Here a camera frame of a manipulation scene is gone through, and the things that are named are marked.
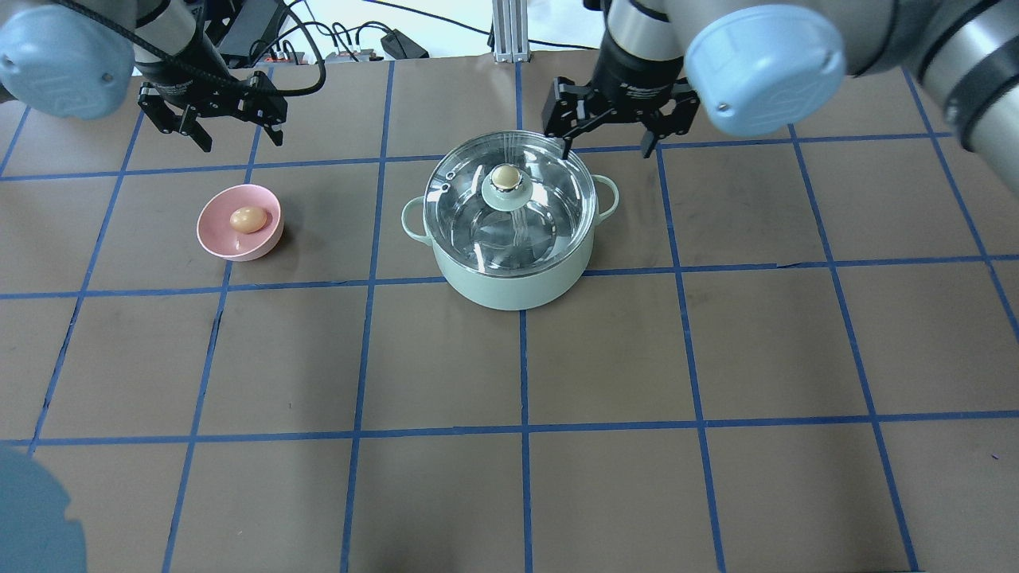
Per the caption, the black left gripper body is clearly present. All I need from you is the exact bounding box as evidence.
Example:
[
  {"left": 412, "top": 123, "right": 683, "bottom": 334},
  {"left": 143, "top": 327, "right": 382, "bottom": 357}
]
[{"left": 137, "top": 32, "right": 288, "bottom": 133}]

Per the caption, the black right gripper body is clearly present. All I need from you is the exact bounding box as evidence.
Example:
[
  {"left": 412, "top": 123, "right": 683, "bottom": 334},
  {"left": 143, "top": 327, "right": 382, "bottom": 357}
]
[{"left": 542, "top": 35, "right": 699, "bottom": 135}]

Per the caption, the brown egg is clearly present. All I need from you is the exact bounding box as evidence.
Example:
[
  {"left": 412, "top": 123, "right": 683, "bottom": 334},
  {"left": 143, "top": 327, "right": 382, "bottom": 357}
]
[{"left": 228, "top": 205, "right": 269, "bottom": 235}]

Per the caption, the glass pot lid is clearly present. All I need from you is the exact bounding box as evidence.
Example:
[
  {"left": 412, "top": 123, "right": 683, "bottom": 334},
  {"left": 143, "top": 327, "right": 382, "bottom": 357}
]
[{"left": 423, "top": 131, "right": 614, "bottom": 277}]

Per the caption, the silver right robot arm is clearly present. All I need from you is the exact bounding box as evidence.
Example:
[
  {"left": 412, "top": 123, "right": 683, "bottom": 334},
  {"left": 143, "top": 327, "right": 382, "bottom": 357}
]
[{"left": 541, "top": 1, "right": 1018, "bottom": 191}]

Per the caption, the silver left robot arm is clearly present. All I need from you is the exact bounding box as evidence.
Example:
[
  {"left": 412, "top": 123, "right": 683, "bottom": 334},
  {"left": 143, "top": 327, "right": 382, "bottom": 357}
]
[{"left": 1, "top": 1, "right": 287, "bottom": 152}]

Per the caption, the mint green cooking pot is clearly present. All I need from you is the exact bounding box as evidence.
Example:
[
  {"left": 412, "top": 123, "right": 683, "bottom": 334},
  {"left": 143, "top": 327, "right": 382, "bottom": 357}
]
[{"left": 400, "top": 171, "right": 621, "bottom": 311}]

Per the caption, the pink bowl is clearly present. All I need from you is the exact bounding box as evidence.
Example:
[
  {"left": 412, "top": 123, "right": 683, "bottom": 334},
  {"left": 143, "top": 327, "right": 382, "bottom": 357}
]
[{"left": 194, "top": 184, "right": 285, "bottom": 262}]

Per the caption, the black power adapter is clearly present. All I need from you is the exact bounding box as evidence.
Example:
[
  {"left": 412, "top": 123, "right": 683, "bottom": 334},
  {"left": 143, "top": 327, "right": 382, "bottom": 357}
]
[{"left": 380, "top": 29, "right": 431, "bottom": 60}]

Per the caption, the aluminium frame post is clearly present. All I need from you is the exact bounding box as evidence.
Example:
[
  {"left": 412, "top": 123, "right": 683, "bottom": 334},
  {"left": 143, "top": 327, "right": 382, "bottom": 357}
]
[{"left": 490, "top": 0, "right": 531, "bottom": 63}]

